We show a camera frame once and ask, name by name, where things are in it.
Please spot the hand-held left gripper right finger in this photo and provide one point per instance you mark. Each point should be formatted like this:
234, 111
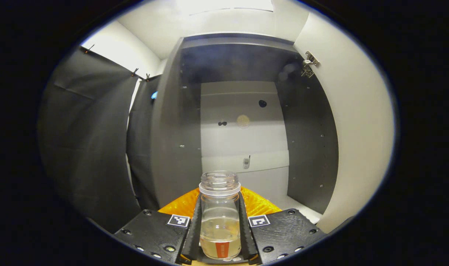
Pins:
246, 236

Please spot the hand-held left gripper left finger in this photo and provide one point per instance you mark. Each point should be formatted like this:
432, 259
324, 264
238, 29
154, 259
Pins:
193, 236

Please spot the clear glass bottle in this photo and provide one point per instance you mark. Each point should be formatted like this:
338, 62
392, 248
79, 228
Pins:
220, 207

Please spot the dark grey cabinet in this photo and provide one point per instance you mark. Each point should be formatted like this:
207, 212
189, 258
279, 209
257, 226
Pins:
309, 147

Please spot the silver cabinet door hinge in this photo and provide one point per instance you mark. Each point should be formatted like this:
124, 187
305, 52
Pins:
309, 64

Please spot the black backdrop cloth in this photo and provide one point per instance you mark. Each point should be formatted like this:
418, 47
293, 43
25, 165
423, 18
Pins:
87, 140

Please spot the ceiling light panel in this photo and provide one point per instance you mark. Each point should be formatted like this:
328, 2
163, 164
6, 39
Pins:
224, 5

